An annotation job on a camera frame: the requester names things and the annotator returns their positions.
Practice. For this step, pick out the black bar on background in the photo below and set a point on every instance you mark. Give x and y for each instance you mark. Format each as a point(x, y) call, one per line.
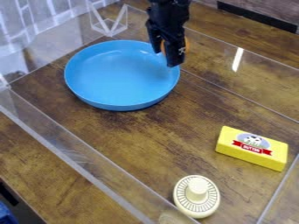
point(285, 26)

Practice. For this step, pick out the blue round tray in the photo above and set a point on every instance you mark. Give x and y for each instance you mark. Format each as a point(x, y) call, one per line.
point(118, 75)

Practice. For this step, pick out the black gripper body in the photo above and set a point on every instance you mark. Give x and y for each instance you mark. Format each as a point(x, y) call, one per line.
point(166, 16)

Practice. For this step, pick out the clear acrylic enclosure wall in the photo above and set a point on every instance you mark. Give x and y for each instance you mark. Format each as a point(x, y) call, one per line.
point(88, 166)

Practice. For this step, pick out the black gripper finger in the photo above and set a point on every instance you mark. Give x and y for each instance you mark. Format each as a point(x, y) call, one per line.
point(174, 50)
point(154, 38)

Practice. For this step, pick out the orange ball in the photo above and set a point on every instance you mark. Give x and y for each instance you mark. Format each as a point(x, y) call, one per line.
point(182, 50)

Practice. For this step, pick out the yellow butter block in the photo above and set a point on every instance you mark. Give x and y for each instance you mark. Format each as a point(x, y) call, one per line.
point(252, 148)

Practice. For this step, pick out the cream round knob toy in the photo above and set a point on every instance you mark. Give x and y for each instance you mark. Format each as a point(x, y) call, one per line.
point(196, 196)

